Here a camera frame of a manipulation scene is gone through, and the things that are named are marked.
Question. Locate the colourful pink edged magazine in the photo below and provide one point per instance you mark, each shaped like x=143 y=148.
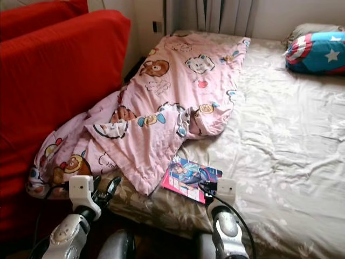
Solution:
x=186 y=178

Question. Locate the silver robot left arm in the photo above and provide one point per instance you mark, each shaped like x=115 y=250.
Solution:
x=67 y=237

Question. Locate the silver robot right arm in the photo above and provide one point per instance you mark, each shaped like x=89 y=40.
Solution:
x=226 y=232

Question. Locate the grey robot left leg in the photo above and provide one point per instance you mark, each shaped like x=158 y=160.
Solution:
x=116 y=247

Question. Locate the grey robot leg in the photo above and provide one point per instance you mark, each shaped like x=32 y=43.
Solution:
x=202 y=249
x=116 y=247

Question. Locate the grey robot right leg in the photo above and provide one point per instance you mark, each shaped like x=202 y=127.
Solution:
x=202 y=249

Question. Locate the beige leaf print bed sheet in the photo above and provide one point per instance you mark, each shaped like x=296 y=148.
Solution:
x=285 y=140

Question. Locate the pink cartoon print blanket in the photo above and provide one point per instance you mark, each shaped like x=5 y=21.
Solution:
x=172 y=97

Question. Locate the large red cushion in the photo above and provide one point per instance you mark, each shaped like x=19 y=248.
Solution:
x=54 y=97

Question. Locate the blue white star cushion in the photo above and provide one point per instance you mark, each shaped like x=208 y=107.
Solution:
x=315 y=54

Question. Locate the grey pleated curtain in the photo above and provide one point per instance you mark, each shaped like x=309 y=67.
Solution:
x=221 y=16

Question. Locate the small red cushion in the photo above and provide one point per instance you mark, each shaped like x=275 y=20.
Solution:
x=38 y=16

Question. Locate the beige leaf print pillow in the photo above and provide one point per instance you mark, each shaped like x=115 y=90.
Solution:
x=312 y=28

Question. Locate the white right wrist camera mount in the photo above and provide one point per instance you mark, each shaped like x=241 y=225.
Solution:
x=226 y=188

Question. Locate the black wall socket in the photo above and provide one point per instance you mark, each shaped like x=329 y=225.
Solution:
x=155 y=26

